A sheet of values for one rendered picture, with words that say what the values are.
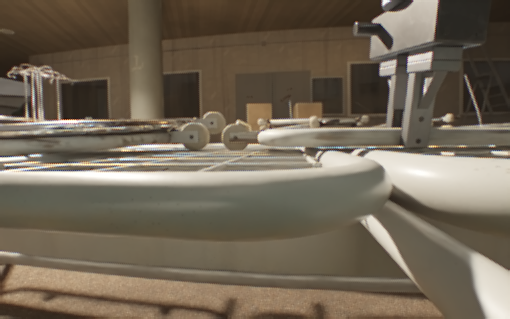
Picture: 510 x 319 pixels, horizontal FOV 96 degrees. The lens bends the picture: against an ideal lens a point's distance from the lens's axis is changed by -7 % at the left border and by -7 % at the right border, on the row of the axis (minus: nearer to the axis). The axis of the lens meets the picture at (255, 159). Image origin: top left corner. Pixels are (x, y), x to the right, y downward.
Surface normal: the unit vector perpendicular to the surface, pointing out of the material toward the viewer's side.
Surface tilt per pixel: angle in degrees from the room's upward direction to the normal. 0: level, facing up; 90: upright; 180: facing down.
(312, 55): 90
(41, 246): 90
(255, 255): 90
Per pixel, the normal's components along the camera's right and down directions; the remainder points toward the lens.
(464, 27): -0.01, 0.26
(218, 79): -0.12, 0.07
